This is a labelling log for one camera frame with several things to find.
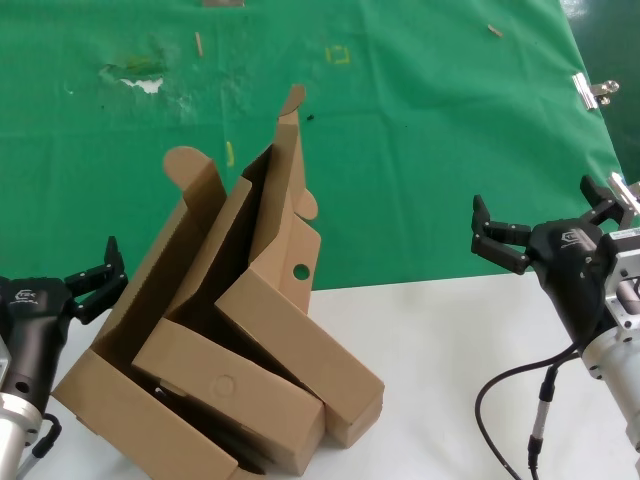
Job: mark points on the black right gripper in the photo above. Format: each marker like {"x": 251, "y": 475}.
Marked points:
{"x": 565, "y": 270}

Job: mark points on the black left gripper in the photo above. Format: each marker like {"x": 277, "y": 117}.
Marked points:
{"x": 35, "y": 325}

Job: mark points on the small cardboard box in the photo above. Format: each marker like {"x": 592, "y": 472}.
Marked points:
{"x": 300, "y": 340}

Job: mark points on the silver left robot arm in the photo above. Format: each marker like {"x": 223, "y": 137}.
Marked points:
{"x": 15, "y": 430}

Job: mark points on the large open cardboard box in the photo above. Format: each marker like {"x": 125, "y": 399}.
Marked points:
{"x": 140, "y": 430}

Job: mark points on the medium open cardboard box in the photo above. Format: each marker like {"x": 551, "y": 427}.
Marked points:
{"x": 225, "y": 385}

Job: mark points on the metal binder clip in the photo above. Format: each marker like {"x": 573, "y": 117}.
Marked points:
{"x": 585, "y": 92}

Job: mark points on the green table cloth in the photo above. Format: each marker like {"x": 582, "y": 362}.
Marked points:
{"x": 400, "y": 150}

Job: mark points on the yellow tape strip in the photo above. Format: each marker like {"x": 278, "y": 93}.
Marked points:
{"x": 230, "y": 155}

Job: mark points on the brown tape scrap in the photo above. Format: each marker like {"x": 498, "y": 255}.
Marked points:
{"x": 495, "y": 31}

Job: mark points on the tan tape strip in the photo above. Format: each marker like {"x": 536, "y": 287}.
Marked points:
{"x": 199, "y": 45}

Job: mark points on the yellow square tape marker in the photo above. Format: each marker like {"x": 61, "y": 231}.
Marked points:
{"x": 345, "y": 56}

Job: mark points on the grey tape piece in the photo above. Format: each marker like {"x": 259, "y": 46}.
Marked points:
{"x": 222, "y": 3}

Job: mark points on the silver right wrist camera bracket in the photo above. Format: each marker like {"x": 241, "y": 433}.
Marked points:
{"x": 620, "y": 260}

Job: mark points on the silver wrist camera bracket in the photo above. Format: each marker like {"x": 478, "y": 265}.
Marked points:
{"x": 4, "y": 360}
{"x": 620, "y": 260}

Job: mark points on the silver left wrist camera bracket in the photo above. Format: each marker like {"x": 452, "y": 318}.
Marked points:
{"x": 4, "y": 360}

